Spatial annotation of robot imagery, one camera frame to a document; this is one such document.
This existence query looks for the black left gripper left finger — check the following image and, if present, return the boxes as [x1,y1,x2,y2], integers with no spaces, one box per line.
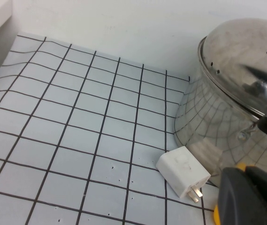
[213,163,267,225]

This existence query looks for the steel lid with black knob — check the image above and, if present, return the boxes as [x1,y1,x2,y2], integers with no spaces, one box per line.
[198,18,267,117]

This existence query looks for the white charger plug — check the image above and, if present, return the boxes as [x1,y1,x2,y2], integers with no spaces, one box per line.
[155,145,211,203]

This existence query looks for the grey black-grid table mat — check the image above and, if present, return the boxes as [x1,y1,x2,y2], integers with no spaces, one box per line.
[0,35,221,225]

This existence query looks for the stainless steel pot black handles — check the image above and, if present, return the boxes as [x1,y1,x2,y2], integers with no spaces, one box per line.
[173,38,267,188]

